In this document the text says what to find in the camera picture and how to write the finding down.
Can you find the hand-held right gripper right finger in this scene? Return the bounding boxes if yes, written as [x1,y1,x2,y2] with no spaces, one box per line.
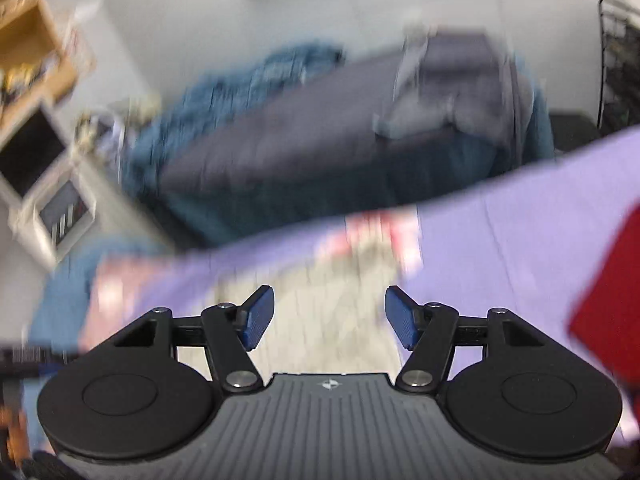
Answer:
[384,285,577,393]

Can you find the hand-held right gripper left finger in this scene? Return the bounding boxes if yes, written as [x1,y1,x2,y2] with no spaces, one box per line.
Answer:
[82,285,276,394]

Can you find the cream polka dot sweater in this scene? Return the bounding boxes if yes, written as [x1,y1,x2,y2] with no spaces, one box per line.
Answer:
[215,240,407,377]

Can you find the purple floral bedsheet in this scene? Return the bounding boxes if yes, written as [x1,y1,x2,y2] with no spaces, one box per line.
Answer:
[80,125,640,453]

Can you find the dark grey duvet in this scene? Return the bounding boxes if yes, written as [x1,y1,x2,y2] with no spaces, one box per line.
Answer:
[159,30,532,211]

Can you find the blue bed sheet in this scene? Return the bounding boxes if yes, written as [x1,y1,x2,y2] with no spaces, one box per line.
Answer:
[29,237,168,352]

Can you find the crumpled blue blanket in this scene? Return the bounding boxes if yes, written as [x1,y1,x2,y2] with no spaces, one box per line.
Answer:
[119,44,557,252]

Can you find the light grey cloth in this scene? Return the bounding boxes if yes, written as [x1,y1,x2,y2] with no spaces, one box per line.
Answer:
[374,10,482,142]

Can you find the red knit garment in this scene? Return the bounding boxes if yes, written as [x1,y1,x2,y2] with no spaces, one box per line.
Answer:
[569,200,640,403]

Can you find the white device with display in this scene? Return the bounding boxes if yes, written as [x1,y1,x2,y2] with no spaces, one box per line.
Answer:
[34,179,98,252]

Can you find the white cabinet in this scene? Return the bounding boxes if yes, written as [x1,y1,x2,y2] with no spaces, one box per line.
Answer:
[0,104,126,271]

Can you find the wooden shelf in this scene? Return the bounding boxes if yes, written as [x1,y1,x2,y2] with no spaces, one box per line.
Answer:
[0,0,97,128]

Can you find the black wire rack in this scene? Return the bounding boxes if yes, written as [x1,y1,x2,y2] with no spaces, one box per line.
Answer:
[596,0,640,137]

